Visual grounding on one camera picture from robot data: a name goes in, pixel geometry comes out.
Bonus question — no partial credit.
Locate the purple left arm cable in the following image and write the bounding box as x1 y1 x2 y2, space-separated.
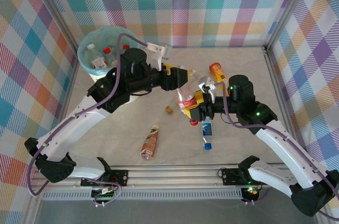
26 32 149 208

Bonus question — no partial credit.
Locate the aluminium mounting rail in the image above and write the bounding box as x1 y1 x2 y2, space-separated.
31 164 320 188

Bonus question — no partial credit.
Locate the aluminium frame floor rail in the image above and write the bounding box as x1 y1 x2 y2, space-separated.
54 59 80 140
262 46 302 166

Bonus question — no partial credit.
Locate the controller board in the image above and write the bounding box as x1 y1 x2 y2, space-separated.
240 186 262 203
91 184 117 203

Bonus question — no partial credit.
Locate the brown coffee drink bottle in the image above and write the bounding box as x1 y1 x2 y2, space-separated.
139 124 160 160

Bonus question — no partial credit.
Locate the yellow-orange juice bottle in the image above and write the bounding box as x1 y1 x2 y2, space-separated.
208 61 229 83

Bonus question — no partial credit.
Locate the aluminium frame post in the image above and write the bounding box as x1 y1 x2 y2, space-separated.
26 0 80 62
264 0 318 50

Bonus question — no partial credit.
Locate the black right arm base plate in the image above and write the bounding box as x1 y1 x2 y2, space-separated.
221 168 244 186

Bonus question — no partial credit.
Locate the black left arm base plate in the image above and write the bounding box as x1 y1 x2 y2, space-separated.
105 169 129 186

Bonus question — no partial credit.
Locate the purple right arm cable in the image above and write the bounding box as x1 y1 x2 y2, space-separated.
214 81 339 221

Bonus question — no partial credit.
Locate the left controller board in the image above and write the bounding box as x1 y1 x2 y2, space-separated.
91 184 117 203

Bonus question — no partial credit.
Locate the grey slotted cable duct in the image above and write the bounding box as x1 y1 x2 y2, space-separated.
42 189 244 201

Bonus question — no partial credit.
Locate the blue-label water bottle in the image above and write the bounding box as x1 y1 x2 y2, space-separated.
201 118 215 151

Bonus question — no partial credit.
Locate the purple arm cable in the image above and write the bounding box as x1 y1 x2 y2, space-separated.
26 32 149 208
214 81 339 221

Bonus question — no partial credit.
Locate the right controller board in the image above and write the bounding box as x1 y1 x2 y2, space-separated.
240 186 262 203

